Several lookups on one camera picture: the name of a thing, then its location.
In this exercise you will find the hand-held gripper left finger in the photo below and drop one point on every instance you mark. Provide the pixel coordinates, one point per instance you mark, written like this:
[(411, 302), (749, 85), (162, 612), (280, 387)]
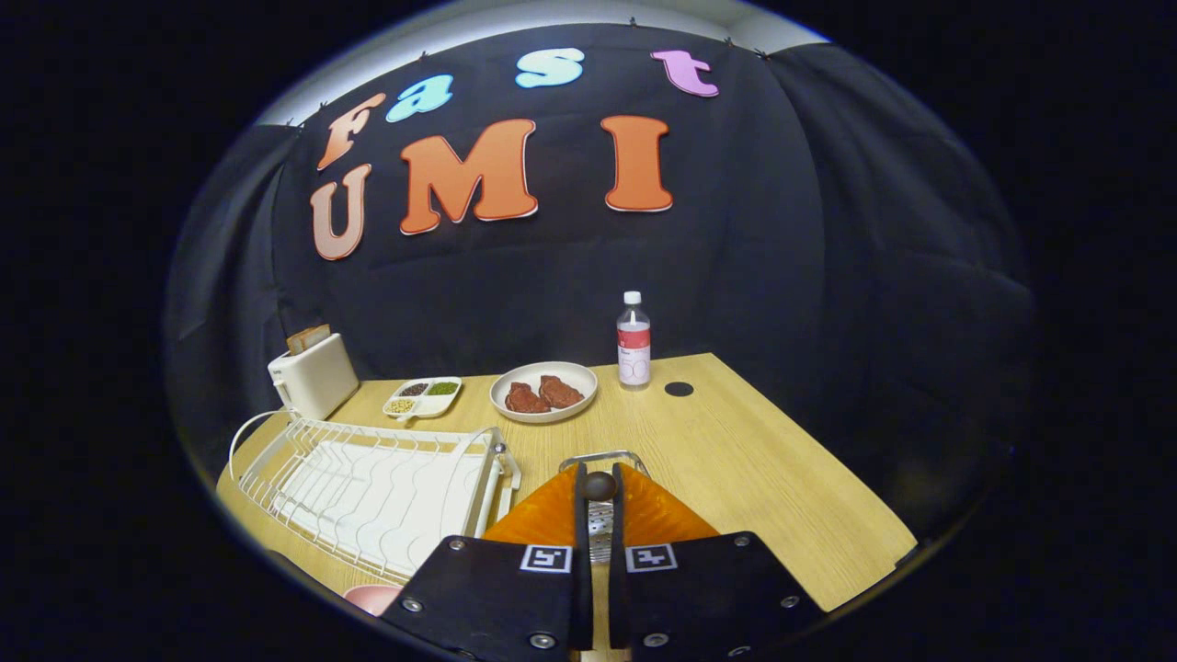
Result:
[(582, 588)]

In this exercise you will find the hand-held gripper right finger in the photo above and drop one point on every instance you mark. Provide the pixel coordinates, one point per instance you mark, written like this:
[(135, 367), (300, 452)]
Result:
[(617, 588)]

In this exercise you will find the metal spoon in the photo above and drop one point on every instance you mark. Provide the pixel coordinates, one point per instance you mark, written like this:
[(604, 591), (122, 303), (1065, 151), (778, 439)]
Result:
[(599, 485)]

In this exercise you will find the pink plate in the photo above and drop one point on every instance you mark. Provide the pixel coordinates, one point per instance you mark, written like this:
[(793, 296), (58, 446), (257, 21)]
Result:
[(372, 599)]

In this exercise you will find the cream round plate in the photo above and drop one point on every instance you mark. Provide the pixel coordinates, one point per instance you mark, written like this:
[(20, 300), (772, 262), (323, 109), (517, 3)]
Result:
[(552, 416)]

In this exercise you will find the white divided dish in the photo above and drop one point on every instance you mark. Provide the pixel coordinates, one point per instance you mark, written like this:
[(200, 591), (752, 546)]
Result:
[(432, 405)]

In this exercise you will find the red steak piece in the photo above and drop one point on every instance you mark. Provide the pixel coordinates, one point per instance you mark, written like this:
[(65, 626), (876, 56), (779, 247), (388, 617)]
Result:
[(526, 398), (561, 392)]

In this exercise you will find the black table grommet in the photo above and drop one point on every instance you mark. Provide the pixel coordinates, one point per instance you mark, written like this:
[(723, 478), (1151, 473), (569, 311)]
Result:
[(679, 389)]

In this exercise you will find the clear bottle with red label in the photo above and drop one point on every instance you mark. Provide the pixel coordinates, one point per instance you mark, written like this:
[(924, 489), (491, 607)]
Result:
[(634, 345)]

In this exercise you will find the pile of green beans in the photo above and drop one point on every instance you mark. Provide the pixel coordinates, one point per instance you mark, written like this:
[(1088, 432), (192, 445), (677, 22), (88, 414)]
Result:
[(442, 388)]

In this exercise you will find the pile of yellow beans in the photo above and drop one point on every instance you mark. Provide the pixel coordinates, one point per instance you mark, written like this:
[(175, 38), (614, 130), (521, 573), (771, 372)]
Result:
[(401, 405)]

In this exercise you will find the pile of dark beans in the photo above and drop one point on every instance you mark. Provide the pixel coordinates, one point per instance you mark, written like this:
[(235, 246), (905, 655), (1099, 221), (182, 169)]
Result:
[(414, 389)]

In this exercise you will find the white toaster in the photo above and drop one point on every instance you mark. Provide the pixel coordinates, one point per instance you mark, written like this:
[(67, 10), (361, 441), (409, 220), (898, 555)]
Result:
[(317, 377)]

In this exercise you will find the brown toast slice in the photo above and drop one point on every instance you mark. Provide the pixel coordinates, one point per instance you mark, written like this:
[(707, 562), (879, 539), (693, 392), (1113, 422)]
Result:
[(292, 346), (311, 338)]

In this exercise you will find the black backdrop cloth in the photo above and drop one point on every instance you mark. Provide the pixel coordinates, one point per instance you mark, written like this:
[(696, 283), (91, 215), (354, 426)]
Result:
[(736, 230)]

